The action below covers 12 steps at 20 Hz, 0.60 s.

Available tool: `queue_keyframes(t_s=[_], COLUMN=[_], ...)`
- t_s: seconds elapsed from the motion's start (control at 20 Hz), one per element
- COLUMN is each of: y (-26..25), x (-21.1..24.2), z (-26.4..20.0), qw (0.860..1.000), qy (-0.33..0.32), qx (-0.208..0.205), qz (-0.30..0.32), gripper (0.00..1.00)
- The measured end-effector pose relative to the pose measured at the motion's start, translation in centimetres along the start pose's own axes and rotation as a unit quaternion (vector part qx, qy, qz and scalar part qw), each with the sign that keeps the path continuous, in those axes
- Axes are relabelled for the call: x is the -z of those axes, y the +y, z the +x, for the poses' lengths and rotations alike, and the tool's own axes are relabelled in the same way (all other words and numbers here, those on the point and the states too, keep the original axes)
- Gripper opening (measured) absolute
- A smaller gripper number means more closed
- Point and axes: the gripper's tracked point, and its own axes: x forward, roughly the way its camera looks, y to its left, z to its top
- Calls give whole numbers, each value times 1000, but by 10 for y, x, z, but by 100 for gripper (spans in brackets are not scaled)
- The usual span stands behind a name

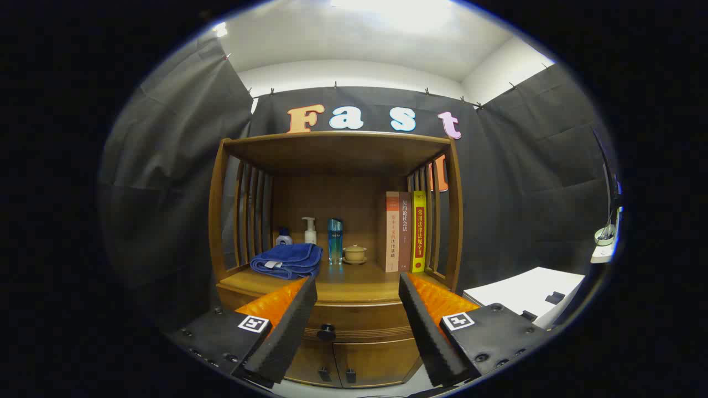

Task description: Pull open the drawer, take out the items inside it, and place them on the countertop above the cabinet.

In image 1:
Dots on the wooden drawer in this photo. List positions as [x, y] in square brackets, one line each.
[359, 320]

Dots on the brown book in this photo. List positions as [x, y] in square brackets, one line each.
[405, 232]

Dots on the beige orange book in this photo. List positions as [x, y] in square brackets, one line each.
[392, 232]

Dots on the wooden countertop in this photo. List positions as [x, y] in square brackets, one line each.
[359, 282]

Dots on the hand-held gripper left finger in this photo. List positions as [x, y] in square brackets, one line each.
[287, 331]

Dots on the wooden cabinet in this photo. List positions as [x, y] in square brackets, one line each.
[343, 155]

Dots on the black backdrop cloth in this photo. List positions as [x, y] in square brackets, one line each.
[166, 166]

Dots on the wooden cabinet door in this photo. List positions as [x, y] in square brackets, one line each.
[376, 359]
[315, 359]

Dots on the small white blue-capped bottle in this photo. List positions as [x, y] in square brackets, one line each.
[284, 239]

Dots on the beige lidded ceramic cup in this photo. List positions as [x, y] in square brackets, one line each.
[354, 254]

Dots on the yellow book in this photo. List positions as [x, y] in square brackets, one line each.
[418, 232]

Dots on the black drawer knob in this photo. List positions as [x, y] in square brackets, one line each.
[326, 332]

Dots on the white pump bottle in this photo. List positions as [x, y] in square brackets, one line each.
[310, 235]

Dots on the blue folded towel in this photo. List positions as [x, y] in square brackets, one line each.
[290, 257]

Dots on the white plastic case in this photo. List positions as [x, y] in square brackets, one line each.
[525, 290]

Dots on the tall blue glass bottle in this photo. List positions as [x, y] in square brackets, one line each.
[334, 243]

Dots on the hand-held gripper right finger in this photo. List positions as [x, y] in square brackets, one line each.
[428, 331]

